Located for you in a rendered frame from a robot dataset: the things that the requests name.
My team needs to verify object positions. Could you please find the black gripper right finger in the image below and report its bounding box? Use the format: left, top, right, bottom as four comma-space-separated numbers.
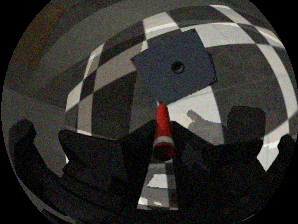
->
170, 120, 263, 209

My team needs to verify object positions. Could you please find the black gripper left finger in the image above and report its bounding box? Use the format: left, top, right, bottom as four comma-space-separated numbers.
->
59, 119, 157, 209

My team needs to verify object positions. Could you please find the dark red peg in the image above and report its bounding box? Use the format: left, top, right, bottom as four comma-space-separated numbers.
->
153, 104, 176, 161

